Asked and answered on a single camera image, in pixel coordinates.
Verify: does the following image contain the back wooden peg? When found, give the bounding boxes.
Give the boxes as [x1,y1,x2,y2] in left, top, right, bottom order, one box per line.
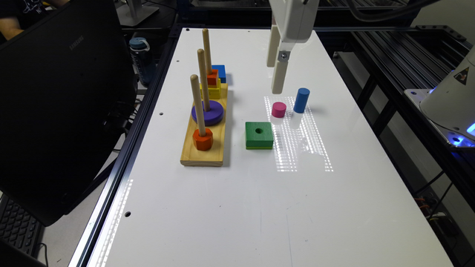
[202,28,212,75]

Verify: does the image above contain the green square block with hole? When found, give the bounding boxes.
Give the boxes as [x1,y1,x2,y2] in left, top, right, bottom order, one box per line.
[246,122,274,149]

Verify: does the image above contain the wooden peg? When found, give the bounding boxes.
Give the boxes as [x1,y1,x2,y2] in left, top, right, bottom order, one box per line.
[190,74,206,137]
[202,28,212,75]
[197,48,210,112]

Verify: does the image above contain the blue tall cylinder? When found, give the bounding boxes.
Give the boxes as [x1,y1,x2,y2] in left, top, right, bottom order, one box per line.
[293,88,310,113]

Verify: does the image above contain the person forearm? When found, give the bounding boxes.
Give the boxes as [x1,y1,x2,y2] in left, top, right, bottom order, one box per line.
[0,0,70,41]

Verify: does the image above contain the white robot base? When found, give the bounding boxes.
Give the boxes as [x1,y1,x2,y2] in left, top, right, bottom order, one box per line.
[404,50,474,149]

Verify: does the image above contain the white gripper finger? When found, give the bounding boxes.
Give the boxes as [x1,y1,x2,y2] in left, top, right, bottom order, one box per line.
[271,43,290,94]
[266,24,281,67]

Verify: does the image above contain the black Samsung monitor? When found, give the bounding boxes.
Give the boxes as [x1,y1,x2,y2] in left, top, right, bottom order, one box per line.
[1,0,137,225]

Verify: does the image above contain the purple ring disc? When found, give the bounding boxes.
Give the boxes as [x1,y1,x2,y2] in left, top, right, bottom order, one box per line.
[203,100,225,126]

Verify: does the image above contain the middle wooden peg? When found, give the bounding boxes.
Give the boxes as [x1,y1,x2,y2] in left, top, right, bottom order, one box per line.
[197,48,210,112]

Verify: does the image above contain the black aluminium frame rails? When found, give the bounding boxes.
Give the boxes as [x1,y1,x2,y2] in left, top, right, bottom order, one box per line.
[318,28,474,207]

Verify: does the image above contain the orange hexagon block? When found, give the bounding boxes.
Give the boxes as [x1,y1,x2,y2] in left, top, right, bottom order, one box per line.
[192,128,214,151]

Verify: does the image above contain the dark water bottle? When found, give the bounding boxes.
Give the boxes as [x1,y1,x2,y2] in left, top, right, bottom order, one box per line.
[129,37,156,87]

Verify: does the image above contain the black keyboard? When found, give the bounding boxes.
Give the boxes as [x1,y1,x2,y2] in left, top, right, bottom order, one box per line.
[1,194,45,258]

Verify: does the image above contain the small orange square block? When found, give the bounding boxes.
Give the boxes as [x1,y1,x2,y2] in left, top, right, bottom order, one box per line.
[206,69,220,88]

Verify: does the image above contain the pink short cylinder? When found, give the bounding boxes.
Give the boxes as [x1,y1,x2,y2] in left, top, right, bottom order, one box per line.
[271,102,286,118]

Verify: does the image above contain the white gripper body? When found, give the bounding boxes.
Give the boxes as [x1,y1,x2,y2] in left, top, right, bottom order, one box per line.
[269,0,319,43]

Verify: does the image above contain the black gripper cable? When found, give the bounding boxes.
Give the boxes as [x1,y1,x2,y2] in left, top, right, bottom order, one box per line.
[347,0,439,22]

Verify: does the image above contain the front wooden peg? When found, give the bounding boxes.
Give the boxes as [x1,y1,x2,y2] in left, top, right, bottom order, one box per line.
[190,74,206,137]

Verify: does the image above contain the yellow square block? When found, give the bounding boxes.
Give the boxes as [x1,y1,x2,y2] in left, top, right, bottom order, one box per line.
[207,79,222,99]

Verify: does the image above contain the wooden peg base board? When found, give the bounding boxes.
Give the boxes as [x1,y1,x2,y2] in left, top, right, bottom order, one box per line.
[180,84,228,167]

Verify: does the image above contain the blue square block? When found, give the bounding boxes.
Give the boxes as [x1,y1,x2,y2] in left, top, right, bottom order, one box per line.
[212,65,226,83]

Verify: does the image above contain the silver monitor stand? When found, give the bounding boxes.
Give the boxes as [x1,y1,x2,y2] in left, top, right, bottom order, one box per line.
[116,0,160,27]

